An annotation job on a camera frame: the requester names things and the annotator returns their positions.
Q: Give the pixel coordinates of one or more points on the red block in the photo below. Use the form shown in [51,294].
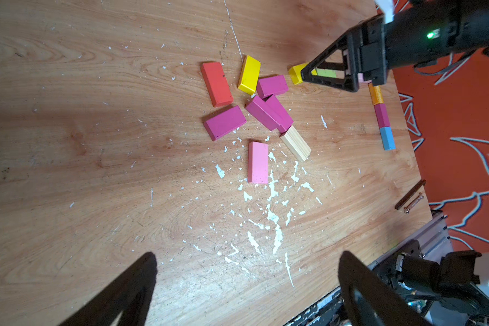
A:
[217,84]

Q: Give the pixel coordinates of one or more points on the pale pink block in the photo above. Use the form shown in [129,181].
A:
[258,163]

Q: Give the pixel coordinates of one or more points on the blue striped block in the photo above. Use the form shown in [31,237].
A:
[387,138]

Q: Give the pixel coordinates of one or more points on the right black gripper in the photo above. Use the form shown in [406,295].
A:
[418,36]

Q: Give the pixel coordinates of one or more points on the magenta block top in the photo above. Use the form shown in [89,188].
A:
[274,85]

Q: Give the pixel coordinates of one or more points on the natural wood block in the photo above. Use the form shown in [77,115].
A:
[296,144]

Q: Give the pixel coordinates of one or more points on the orange yellow cylinder block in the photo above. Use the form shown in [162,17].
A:
[376,94]

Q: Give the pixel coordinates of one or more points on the dark magenta block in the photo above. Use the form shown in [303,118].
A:
[284,120]

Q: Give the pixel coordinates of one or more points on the small metal bolt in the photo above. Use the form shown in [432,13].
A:
[413,203]

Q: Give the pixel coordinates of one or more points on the green block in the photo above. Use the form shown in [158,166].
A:
[326,73]

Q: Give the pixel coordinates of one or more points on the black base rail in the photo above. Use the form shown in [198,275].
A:
[329,310]

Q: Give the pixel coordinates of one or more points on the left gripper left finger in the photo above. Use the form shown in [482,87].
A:
[125,300]

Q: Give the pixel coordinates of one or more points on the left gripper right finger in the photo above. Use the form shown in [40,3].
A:
[368,301]

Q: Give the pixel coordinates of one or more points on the brown metal rod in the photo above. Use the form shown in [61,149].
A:
[409,194]

